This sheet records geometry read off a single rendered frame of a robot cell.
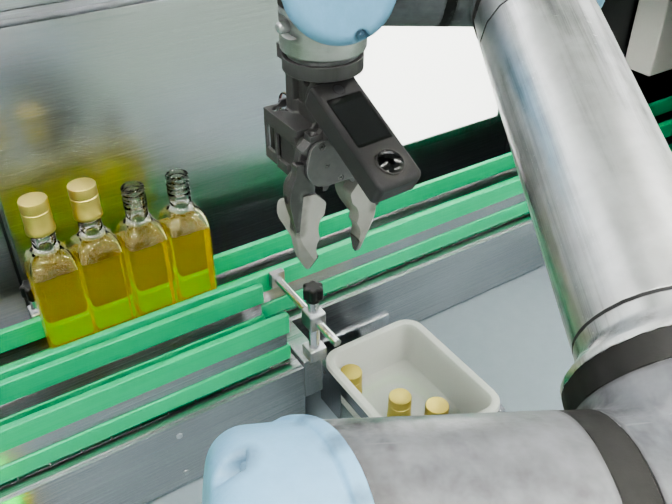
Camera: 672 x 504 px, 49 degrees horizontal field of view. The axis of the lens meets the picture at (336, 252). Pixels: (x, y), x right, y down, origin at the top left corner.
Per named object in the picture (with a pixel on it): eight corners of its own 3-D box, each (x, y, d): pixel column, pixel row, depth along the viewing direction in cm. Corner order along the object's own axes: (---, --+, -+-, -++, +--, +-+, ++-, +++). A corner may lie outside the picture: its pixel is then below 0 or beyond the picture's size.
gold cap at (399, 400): (415, 419, 110) (417, 399, 107) (395, 429, 108) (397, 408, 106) (401, 404, 112) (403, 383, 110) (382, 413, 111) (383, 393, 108)
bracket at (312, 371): (294, 350, 115) (292, 316, 111) (326, 388, 109) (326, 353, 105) (274, 359, 114) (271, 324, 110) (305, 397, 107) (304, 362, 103)
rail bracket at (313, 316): (286, 309, 112) (282, 242, 105) (346, 377, 101) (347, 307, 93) (268, 316, 111) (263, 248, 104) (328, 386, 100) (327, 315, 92)
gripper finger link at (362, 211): (353, 214, 81) (337, 145, 74) (385, 241, 77) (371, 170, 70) (330, 228, 80) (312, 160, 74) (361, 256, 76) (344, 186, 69)
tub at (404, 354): (408, 353, 123) (411, 313, 118) (501, 444, 108) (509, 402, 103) (319, 395, 116) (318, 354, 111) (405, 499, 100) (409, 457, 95)
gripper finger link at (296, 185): (316, 222, 72) (332, 139, 68) (325, 231, 71) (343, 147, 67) (274, 227, 70) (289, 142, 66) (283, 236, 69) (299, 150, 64)
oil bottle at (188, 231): (208, 310, 113) (192, 189, 100) (224, 331, 109) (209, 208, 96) (173, 323, 110) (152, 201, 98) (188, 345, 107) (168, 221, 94)
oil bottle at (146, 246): (171, 323, 110) (150, 202, 98) (187, 345, 107) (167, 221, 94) (135, 338, 108) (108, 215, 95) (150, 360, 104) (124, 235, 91)
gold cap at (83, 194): (97, 204, 93) (90, 173, 90) (107, 217, 91) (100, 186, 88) (69, 212, 91) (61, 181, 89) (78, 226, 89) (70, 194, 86)
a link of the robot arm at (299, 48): (386, 5, 60) (299, 24, 57) (384, 60, 63) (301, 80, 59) (336, -18, 65) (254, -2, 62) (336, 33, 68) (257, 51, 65)
